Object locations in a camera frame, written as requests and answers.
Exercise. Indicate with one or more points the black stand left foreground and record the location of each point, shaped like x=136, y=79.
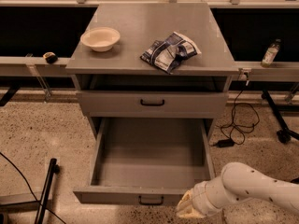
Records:
x=43, y=200

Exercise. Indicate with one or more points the small black yellow object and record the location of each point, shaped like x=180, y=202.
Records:
x=50, y=57

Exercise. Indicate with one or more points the grey drawer cabinet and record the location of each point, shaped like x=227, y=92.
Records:
x=140, y=26

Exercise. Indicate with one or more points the blue white chip bag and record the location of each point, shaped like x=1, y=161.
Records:
x=169, y=54

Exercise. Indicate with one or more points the green clear bottle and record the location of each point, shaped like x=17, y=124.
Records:
x=271, y=53

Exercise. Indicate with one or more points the grey rail barrier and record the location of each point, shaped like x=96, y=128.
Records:
x=31, y=64

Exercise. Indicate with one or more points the grey drawer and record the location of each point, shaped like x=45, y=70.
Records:
x=152, y=104
x=147, y=161

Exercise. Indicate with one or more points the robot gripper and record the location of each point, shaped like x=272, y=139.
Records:
x=199, y=198

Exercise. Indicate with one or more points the white bowl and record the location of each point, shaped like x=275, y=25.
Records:
x=100, y=39

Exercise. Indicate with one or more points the grey top drawer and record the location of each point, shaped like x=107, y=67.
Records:
x=152, y=104

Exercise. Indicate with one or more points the black wheeled stand right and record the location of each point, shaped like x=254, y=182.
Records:
x=284, y=134

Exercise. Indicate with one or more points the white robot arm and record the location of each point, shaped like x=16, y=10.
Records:
x=237, y=183

